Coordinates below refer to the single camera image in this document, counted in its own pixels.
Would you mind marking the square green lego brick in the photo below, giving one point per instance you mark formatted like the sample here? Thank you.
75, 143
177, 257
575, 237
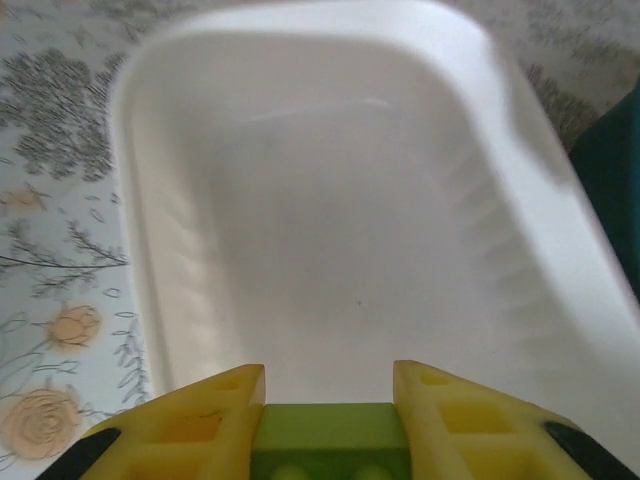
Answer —
330, 425

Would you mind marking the white plastic container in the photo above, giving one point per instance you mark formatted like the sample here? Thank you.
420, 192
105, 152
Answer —
325, 200

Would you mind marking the teal plastic container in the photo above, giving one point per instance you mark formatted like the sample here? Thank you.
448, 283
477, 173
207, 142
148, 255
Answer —
615, 175

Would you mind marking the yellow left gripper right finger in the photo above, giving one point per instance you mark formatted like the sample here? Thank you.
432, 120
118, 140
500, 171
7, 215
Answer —
460, 435

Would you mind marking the floral patterned tablecloth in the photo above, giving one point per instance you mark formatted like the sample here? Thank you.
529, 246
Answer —
50, 225

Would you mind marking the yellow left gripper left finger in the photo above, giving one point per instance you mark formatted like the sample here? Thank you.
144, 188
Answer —
190, 430

